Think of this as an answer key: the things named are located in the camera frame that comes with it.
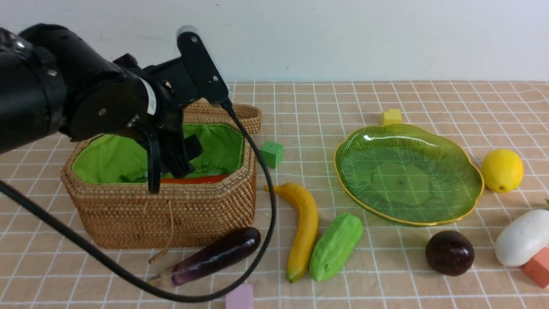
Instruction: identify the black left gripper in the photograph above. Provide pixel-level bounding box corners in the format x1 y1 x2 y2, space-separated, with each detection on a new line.
113 54 202 195

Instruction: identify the red chili pepper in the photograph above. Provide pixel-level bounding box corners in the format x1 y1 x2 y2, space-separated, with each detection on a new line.
160 174 228 185

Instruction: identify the purple eggplant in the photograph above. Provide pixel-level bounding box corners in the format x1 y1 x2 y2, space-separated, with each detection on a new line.
147 227 261 289

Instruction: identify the yellow banana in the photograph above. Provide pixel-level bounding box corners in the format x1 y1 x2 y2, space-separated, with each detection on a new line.
263 182 320 283

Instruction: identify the green chayote gourd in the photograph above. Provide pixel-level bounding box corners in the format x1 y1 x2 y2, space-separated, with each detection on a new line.
309 213 364 282

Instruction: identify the dark purple passion fruit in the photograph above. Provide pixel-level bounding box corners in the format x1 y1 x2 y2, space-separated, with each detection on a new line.
425 230 475 276

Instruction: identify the yellow lemon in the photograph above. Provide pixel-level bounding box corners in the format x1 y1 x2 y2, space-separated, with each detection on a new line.
480 148 524 193

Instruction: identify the white radish with leaves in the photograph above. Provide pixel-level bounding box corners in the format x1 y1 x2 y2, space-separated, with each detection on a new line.
494 199 549 267

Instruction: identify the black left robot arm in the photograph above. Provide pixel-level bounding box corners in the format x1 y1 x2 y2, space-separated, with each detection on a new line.
0 24 202 193

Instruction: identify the wicker basket lid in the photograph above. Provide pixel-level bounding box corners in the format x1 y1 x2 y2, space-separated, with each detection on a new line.
184 99 262 135

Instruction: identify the woven wicker basket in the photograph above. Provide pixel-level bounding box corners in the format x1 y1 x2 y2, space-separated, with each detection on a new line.
61 123 256 250

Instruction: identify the green foam cube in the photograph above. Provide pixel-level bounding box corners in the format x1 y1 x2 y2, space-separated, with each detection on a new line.
259 140 285 170

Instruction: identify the pink foam cube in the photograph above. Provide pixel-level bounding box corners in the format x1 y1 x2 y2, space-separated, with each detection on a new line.
225 284 254 309

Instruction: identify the checkered beige tablecloth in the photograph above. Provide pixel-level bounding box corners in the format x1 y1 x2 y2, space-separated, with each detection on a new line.
0 81 549 309

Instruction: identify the yellow foam cube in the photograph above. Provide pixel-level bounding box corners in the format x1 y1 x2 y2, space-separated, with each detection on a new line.
380 109 403 126

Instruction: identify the green glass plate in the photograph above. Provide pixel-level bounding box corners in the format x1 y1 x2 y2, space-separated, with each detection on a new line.
333 124 485 227

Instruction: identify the orange foam cube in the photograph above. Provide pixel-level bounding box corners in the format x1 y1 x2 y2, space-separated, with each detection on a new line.
522 248 549 289

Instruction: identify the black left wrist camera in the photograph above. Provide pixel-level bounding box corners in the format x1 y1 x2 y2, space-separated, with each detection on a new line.
177 25 229 106

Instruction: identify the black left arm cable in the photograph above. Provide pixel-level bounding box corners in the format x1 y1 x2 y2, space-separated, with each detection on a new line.
0 98 277 304

